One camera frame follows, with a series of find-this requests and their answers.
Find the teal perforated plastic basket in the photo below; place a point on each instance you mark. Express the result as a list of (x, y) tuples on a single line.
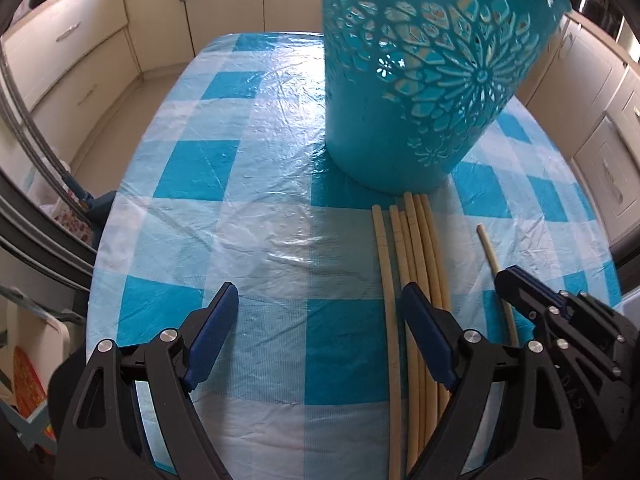
[(380, 125)]

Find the blue metal stand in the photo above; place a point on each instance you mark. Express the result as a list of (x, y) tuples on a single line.
[(30, 430)]

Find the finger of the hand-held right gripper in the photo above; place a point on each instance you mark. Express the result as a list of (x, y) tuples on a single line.
[(545, 290), (520, 300)]

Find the bundle of bamboo chopsticks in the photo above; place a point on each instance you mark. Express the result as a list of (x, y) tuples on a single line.
[(417, 240)]

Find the red floral printed item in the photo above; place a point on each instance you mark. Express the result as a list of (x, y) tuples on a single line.
[(70, 220)]

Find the cream kitchen cabinet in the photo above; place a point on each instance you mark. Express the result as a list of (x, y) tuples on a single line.
[(225, 0)]

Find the long bamboo chopstick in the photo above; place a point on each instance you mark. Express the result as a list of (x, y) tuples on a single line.
[(487, 250)]

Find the white board with orange print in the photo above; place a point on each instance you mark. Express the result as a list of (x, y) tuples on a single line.
[(25, 370)]

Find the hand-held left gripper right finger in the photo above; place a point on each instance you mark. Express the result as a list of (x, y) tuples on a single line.
[(430, 335)]

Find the blue checkered plastic tablecloth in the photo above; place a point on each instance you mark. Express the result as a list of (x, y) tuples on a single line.
[(250, 160)]

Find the cream drawer cabinet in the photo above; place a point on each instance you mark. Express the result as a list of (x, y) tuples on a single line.
[(75, 60)]

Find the cream counter cabinet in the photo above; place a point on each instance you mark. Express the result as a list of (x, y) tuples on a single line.
[(600, 125)]

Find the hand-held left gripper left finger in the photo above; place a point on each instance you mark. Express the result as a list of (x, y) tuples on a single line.
[(215, 330)]

